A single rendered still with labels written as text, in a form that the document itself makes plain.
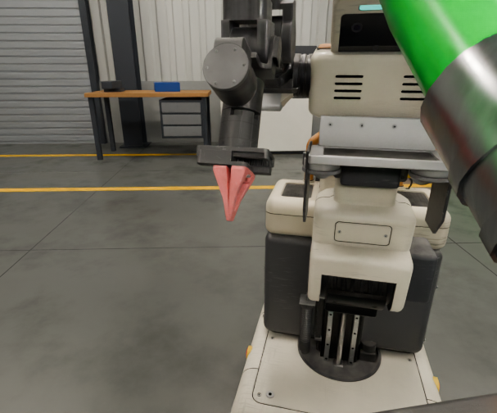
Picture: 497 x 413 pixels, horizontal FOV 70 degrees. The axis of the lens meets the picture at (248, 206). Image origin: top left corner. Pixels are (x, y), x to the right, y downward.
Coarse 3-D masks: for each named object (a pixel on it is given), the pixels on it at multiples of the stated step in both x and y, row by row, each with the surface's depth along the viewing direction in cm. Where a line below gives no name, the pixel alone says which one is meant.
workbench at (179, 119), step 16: (112, 80) 492; (96, 96) 458; (112, 96) 459; (128, 96) 460; (144, 96) 460; (160, 96) 461; (176, 96) 462; (192, 96) 463; (208, 96) 467; (96, 112) 474; (160, 112) 471; (176, 112) 471; (192, 112) 472; (208, 112) 530; (96, 128) 476; (112, 128) 536; (176, 128) 478; (192, 128) 479; (208, 128) 538; (96, 144) 484; (112, 144) 542; (208, 144) 547
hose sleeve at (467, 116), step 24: (480, 48) 4; (456, 72) 4; (480, 72) 4; (432, 96) 4; (456, 96) 4; (480, 96) 4; (432, 120) 4; (456, 120) 4; (480, 120) 4; (456, 144) 4; (480, 144) 4; (456, 168) 4; (480, 168) 4; (456, 192) 4; (480, 192) 4; (480, 216) 4
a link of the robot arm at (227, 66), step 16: (224, 48) 42; (240, 48) 42; (272, 48) 49; (208, 64) 42; (224, 64) 42; (240, 64) 42; (256, 64) 48; (272, 64) 50; (208, 80) 42; (224, 80) 42; (240, 80) 41; (256, 80) 47; (224, 96) 44; (240, 96) 44
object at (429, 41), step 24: (384, 0) 6; (408, 0) 5; (432, 0) 5; (456, 0) 5; (480, 0) 4; (408, 24) 5; (432, 24) 5; (456, 24) 4; (480, 24) 4; (408, 48) 5; (432, 48) 5; (456, 48) 4; (432, 72) 5
